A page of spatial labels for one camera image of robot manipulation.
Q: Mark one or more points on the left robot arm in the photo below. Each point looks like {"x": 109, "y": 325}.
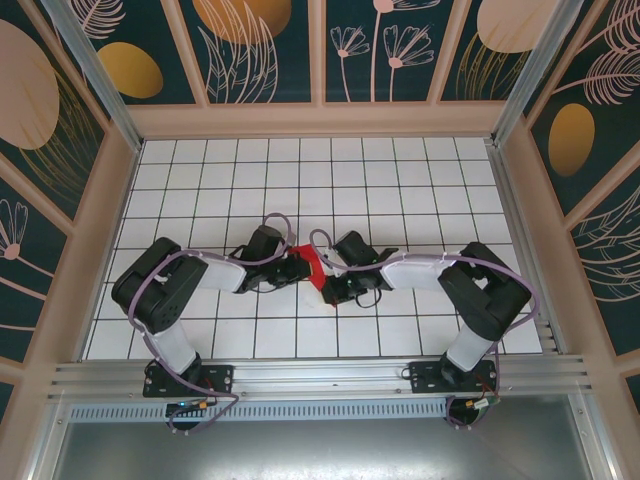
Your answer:
{"x": 225, "y": 275}

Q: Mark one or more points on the aluminium frame post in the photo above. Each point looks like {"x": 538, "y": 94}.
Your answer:
{"x": 98, "y": 80}
{"x": 532, "y": 75}

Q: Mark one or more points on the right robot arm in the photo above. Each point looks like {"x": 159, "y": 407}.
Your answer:
{"x": 415, "y": 272}

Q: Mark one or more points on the aluminium mounting rail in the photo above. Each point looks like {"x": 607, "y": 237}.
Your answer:
{"x": 320, "y": 375}

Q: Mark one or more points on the grey metal sheet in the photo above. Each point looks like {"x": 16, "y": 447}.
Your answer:
{"x": 320, "y": 450}

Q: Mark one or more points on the small controller board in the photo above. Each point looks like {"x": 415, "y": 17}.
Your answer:
{"x": 192, "y": 406}
{"x": 482, "y": 404}

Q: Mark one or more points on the aluminium side rail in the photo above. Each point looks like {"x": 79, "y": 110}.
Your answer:
{"x": 525, "y": 250}

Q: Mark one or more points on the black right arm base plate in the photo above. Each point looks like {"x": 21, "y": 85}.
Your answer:
{"x": 425, "y": 377}

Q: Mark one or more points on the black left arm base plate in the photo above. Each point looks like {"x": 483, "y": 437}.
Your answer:
{"x": 220, "y": 380}

